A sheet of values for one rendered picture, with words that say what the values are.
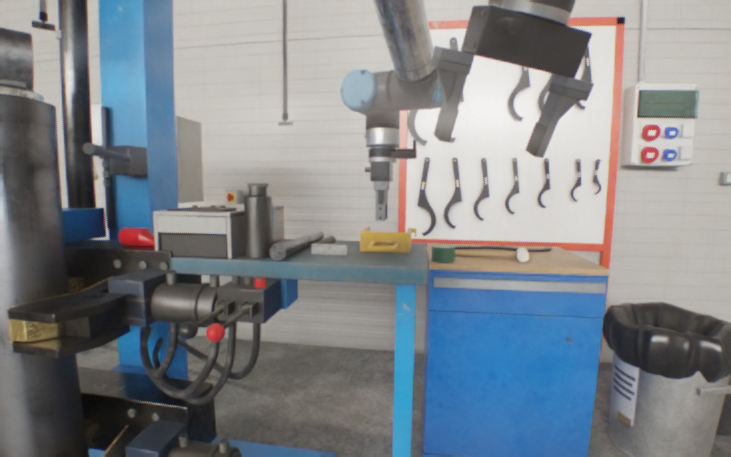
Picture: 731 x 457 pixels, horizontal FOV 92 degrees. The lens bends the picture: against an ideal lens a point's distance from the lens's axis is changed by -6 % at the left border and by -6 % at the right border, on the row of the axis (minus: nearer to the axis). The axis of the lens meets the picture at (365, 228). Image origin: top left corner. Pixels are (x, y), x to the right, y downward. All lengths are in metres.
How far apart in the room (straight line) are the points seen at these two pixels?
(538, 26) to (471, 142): 2.29
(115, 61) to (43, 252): 0.72
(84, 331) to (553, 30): 1.02
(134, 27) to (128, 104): 0.26
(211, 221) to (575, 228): 2.42
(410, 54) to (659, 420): 1.91
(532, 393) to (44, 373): 1.70
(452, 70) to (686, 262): 3.01
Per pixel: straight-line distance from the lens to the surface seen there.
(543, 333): 1.75
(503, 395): 1.83
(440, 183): 2.71
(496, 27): 0.46
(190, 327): 0.82
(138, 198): 1.49
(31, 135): 1.19
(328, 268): 0.98
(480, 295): 1.64
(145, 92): 1.50
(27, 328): 1.07
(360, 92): 0.86
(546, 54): 0.49
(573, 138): 2.92
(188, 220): 1.12
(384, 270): 0.95
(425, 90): 0.82
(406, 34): 0.75
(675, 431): 2.24
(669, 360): 2.06
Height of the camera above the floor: 1.26
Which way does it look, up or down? 7 degrees down
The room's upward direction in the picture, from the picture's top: straight up
